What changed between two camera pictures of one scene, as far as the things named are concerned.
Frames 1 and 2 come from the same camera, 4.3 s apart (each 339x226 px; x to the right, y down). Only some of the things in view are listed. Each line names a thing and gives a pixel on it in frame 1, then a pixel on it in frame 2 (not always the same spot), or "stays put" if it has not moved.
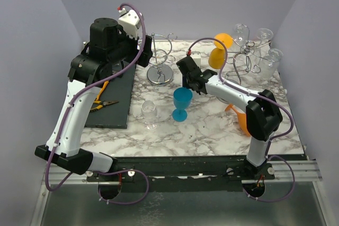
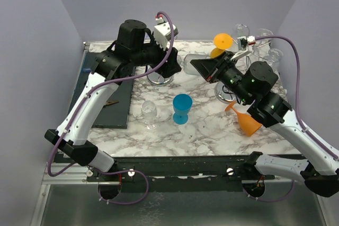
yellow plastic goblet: [217, 56] stays put
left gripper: [143, 59] → [171, 65]
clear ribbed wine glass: [268, 65] stays put
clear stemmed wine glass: [149, 111] stays put
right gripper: [184, 82] → [208, 68]
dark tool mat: [119, 89] stays put
